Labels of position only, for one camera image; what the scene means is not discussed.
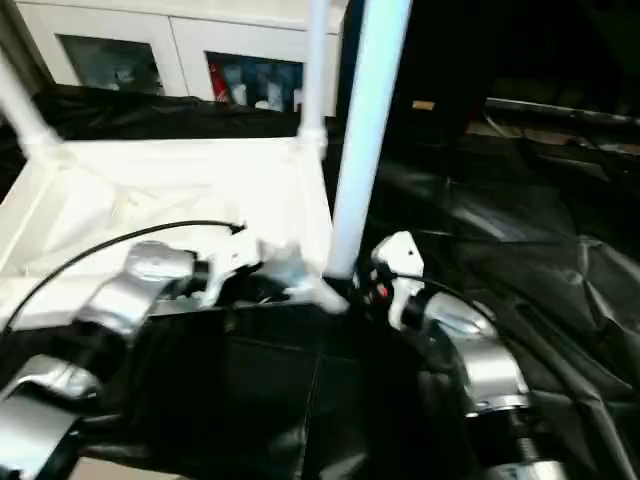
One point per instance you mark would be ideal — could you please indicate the white plastic table top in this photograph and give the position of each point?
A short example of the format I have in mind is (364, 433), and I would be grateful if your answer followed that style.
(150, 175)

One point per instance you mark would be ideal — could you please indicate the white plastic table leg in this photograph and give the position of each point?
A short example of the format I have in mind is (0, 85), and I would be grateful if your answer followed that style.
(370, 125)
(316, 75)
(25, 115)

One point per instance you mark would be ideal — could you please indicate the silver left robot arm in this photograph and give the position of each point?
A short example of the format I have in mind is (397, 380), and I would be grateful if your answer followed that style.
(130, 285)

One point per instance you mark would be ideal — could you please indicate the black mat cloth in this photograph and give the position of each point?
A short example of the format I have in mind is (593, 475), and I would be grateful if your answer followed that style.
(300, 390)

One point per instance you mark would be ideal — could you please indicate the small tan label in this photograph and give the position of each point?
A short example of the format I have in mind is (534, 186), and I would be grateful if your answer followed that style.
(423, 105)

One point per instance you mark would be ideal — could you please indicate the long black rod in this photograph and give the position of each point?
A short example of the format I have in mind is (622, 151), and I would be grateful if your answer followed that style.
(565, 111)

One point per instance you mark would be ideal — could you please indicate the white display cabinet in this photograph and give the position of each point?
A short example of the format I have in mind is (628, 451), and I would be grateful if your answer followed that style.
(190, 30)

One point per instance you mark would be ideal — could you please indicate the dark tall cabinet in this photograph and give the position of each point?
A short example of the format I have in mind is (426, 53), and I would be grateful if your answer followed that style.
(500, 50)

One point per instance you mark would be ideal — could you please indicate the grey curtain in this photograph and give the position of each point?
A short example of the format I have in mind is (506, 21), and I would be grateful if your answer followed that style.
(25, 40)

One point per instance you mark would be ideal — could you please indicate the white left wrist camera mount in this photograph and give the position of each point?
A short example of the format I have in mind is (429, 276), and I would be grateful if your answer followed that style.
(235, 260)

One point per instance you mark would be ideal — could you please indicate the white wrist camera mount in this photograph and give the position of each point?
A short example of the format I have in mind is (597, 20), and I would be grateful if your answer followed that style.
(402, 255)
(235, 260)

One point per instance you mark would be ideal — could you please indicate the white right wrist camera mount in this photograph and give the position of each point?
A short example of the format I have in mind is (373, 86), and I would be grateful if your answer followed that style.
(402, 255)

